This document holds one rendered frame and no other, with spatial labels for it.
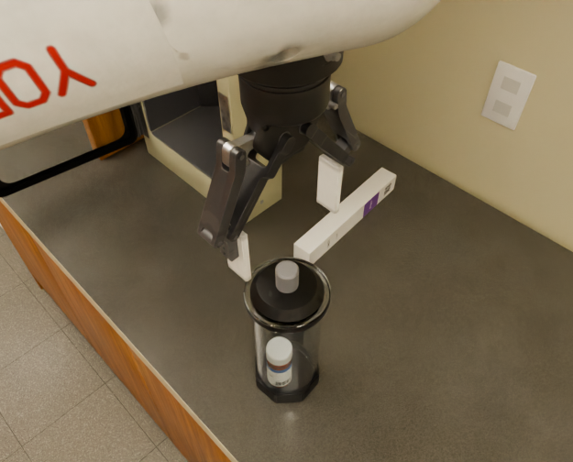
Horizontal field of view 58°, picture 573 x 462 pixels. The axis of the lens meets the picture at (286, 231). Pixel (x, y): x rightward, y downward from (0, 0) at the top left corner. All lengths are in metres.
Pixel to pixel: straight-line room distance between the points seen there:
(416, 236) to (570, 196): 0.29
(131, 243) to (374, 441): 0.56
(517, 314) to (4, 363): 1.74
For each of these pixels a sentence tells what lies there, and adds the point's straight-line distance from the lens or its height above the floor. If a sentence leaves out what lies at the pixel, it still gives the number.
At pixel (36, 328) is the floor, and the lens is 2.18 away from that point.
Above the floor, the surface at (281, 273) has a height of 1.21.
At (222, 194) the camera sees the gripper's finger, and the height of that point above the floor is 1.39.
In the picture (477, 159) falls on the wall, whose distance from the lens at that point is 1.13.
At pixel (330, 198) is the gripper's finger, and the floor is 1.28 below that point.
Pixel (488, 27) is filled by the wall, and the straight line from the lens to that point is 1.02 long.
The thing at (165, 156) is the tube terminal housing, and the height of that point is 0.97.
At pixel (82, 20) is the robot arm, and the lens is 0.21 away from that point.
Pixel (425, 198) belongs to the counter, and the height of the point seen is 0.94.
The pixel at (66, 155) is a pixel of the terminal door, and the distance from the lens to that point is 1.12.
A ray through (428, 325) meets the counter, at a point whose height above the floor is 0.94.
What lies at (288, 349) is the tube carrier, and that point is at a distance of 0.67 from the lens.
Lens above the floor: 1.69
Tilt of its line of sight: 48 degrees down
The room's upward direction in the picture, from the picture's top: straight up
